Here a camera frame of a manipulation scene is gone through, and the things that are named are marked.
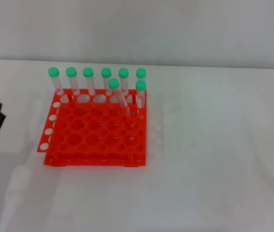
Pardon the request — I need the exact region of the clear green-capped test tube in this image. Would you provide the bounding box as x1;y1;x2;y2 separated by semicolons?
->
118;68;130;96
108;78;132;118
82;67;96;96
65;67;81;96
47;67;64;96
135;79;147;119
136;68;147;80
101;67;113;95

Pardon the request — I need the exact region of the orange plastic test tube rack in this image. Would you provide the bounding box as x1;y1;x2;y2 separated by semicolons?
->
37;88;148;168

